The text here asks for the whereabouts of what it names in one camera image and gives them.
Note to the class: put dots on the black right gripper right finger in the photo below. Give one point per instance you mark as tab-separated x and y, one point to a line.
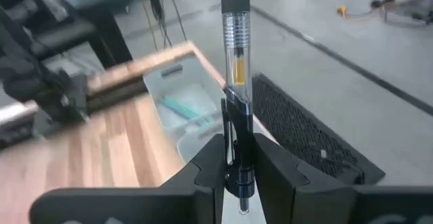
338	205

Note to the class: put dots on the teal pencil with eraser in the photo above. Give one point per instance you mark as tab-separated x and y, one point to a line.
176	107
186	113

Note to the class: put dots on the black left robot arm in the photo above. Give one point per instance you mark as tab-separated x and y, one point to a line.
17	78

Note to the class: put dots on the black clear ballpoint pen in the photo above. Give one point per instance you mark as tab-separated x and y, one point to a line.
241	115

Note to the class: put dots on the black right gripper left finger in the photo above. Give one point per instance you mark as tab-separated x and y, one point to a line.
135	205

